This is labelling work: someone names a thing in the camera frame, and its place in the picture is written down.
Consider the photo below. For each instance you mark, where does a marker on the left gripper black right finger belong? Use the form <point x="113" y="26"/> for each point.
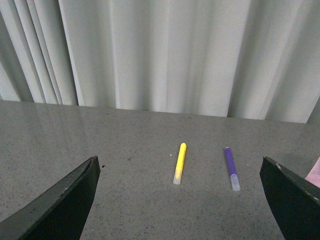
<point x="294" y="201"/>

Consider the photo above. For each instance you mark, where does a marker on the white pleated curtain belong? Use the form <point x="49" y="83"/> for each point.
<point x="250" y="59"/>

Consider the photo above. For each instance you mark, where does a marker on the pink mesh cup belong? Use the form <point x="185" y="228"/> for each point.
<point x="314" y="174"/>

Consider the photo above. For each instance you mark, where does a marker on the purple highlighter pen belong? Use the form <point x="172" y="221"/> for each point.
<point x="232" y="170"/>

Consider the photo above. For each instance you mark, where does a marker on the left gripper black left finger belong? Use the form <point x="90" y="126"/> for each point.
<point x="61" y="212"/>

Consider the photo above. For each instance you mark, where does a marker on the yellow highlighter pen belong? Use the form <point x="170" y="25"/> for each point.
<point x="180" y="164"/>

